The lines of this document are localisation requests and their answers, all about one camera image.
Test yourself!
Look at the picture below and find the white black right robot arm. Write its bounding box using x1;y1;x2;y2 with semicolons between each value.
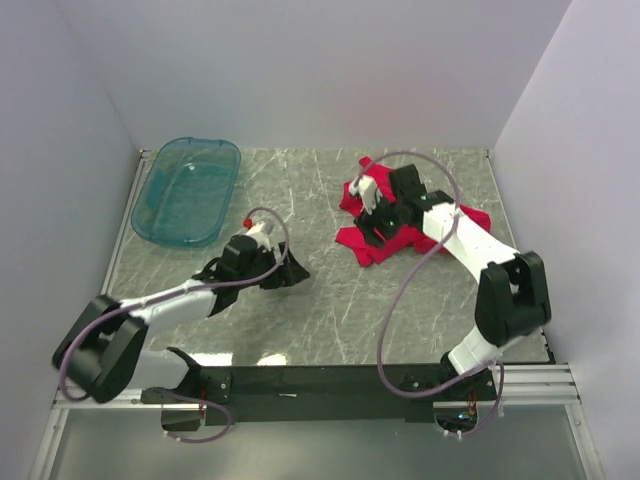
348;165;551;399

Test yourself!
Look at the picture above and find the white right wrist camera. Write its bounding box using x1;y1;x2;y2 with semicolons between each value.
348;175;384;214

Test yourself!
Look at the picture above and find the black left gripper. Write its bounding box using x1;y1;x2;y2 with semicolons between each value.
237;241;310;289

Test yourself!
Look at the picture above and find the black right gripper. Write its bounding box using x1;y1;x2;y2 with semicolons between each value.
354;189;405;251

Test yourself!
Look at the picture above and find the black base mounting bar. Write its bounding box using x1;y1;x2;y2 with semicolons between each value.
141;353;504;426

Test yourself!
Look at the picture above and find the teal translucent plastic bin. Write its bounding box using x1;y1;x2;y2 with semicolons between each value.
131;137;242;248

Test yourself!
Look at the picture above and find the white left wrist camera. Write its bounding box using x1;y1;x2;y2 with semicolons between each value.
243;217;274;248

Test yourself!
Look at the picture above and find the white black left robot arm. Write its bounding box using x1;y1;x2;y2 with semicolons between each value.
52;234;310;403

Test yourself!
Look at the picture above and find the aluminium left side rail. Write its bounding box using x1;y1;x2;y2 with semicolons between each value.
100;149;152;294

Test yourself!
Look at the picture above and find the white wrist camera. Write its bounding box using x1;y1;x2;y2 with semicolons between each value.
348;175;384;214
243;217;274;248

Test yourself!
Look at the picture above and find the red t shirt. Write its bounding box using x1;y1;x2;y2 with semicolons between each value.
336;157;513;277

